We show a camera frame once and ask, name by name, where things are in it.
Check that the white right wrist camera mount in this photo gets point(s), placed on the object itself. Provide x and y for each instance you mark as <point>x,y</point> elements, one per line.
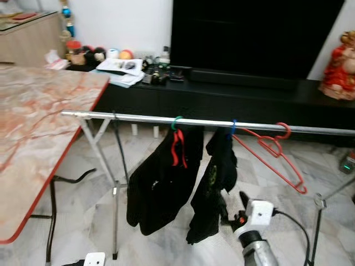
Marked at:
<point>258,216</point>

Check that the black shirt green logo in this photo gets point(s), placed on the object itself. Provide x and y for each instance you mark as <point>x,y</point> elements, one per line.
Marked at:
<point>213,183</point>

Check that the black thin hanger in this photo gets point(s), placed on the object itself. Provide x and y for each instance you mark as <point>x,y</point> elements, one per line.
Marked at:
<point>121,149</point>

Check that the green plastic hanger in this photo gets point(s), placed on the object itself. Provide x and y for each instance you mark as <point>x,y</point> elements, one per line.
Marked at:
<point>173,123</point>

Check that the black flat television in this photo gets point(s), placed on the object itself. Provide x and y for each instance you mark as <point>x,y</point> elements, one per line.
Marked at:
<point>249,33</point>

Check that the black television console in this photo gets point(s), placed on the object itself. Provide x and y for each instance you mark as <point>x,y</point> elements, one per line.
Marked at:
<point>222,102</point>

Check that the black t-shirt red collar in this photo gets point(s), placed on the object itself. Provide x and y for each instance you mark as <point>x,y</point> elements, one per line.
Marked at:
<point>161,188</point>

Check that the red plastic hanger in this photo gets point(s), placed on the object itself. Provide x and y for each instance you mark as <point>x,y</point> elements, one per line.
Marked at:
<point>275,147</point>

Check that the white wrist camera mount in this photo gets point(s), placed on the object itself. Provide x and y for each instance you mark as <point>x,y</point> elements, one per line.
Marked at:
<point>258,216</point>
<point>94,259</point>

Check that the red laughing Buddha statue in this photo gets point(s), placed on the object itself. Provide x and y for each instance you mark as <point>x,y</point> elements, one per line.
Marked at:
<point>339,72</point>

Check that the blue gold trophy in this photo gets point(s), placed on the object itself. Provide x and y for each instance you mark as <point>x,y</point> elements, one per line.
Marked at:
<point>67,12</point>

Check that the clear plastic bottle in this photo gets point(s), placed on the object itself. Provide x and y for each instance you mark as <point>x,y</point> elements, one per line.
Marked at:
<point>163,55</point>

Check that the blue plastic hanger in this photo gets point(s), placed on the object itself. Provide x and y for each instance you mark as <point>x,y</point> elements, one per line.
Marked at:
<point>233,128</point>

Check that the black flat box gadget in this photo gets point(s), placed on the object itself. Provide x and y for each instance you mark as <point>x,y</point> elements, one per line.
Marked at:
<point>177,73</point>

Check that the white ball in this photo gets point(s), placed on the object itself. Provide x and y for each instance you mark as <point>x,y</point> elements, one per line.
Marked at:
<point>113,53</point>

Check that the white pink tissue pack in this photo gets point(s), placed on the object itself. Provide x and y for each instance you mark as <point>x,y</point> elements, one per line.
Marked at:
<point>55,61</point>

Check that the light blue paper stack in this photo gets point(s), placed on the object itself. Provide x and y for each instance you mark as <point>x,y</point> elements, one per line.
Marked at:
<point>125,80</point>

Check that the light wooden cabinet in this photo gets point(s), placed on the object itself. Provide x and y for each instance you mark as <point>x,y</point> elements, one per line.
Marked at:
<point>28,41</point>

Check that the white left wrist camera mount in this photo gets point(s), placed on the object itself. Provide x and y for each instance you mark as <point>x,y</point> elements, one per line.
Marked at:
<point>94,259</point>

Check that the black soundbar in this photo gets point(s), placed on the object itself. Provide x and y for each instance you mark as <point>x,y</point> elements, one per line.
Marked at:
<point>244,79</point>

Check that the orange ball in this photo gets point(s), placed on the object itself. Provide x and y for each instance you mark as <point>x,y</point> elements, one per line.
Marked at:
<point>126,54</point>

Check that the silver metal clothes rack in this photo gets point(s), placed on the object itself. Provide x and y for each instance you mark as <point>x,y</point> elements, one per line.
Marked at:
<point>144,118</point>

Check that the marble pattern folding table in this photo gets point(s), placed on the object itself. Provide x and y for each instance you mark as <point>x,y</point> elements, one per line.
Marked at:
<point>39,122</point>

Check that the red lid jar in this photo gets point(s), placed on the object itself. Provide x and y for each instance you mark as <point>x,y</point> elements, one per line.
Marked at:
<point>74,47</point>

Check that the black round plush toy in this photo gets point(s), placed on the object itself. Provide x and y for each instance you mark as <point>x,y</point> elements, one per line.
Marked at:
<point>100,54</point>
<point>89,54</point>

